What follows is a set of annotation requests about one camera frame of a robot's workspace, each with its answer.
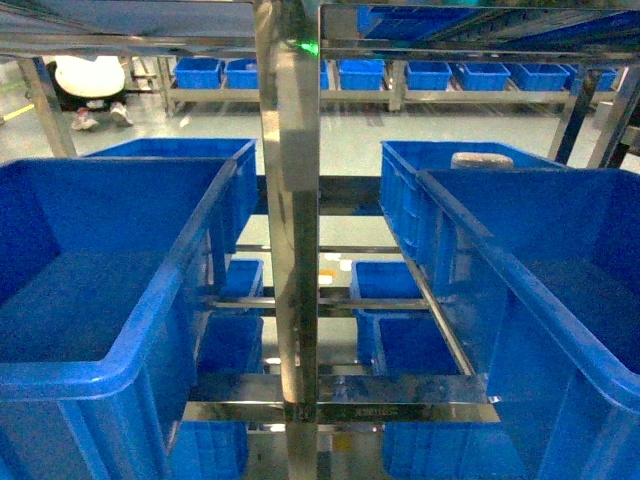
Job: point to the large blue bin right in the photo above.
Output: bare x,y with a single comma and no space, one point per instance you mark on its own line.
537,271

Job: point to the large blue bin left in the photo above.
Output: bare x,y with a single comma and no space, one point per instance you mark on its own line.
102,266

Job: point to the large blue bin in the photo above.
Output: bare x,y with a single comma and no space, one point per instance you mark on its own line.
537,271
102,266

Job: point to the grey tape roll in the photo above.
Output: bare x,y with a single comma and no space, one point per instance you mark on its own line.
479,160

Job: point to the stainless steel shelving rack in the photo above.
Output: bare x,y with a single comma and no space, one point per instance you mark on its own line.
288,38

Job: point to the blue bin with roll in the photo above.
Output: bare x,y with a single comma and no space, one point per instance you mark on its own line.
402,159

